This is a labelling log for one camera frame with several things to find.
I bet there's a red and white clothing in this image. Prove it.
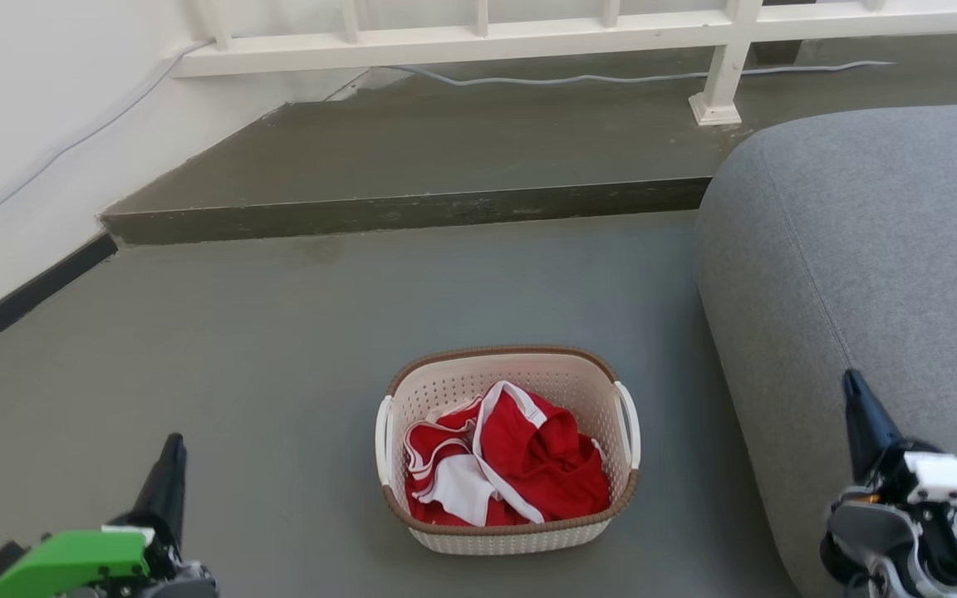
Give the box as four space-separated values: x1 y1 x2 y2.
403 380 612 528

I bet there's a white wooden railing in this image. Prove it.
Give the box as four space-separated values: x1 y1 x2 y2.
169 0 957 127

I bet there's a grey fabric sofa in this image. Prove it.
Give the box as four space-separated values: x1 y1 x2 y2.
694 101 957 598

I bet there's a thin grey cable on wall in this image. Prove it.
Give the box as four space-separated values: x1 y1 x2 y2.
0 38 215 242

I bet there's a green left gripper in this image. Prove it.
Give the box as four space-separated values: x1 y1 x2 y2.
0 433 189 598

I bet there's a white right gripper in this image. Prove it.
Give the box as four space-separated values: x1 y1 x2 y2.
842 369 957 534

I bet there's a black baseboard strip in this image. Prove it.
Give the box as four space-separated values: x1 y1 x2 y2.
0 233 119 368

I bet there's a cream perforated plastic laundry basket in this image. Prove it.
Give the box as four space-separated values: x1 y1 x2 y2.
375 346 641 556

